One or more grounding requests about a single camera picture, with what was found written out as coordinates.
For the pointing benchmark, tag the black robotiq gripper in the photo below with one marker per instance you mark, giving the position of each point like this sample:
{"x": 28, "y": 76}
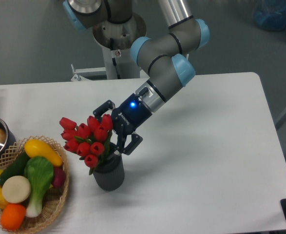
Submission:
{"x": 126, "y": 119}

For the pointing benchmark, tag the red tulip bouquet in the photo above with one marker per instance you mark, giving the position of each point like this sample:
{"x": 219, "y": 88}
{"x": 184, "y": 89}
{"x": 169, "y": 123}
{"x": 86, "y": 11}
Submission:
{"x": 90, "y": 141}

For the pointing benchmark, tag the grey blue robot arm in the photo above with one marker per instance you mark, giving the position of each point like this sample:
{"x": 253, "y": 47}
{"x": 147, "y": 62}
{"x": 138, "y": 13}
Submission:
{"x": 164, "y": 59}

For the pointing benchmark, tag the dark grey ribbed vase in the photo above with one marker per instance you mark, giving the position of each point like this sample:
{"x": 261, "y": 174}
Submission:
{"x": 110, "y": 174}

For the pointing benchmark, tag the red radish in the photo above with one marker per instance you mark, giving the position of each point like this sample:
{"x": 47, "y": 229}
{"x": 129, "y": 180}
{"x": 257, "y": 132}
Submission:
{"x": 59, "y": 177}

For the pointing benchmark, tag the yellow squash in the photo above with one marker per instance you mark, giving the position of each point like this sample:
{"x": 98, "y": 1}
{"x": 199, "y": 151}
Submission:
{"x": 35, "y": 147}

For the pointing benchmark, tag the green bok choy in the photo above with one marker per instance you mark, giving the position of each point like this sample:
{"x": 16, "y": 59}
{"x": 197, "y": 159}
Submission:
{"x": 40, "y": 172}

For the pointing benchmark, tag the woven wicker basket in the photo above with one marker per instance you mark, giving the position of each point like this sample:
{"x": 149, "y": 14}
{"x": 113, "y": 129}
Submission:
{"x": 54, "y": 199}

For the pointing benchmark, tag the green cucumber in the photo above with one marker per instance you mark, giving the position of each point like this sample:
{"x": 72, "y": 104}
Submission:
{"x": 16, "y": 168}

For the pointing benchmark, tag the white round onion slice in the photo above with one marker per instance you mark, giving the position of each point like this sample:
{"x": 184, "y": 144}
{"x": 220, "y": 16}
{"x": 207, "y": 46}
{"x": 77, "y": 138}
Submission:
{"x": 16, "y": 189}

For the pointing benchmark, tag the orange fruit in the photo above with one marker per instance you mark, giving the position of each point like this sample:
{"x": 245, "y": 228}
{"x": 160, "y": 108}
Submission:
{"x": 12, "y": 216}

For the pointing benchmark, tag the blue plastic bag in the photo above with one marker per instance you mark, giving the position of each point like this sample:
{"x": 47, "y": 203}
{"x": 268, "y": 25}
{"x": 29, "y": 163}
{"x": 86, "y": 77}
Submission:
{"x": 270, "y": 15}

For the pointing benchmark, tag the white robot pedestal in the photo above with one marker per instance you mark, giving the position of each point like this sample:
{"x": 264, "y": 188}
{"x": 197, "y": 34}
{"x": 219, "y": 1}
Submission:
{"x": 115, "y": 41}

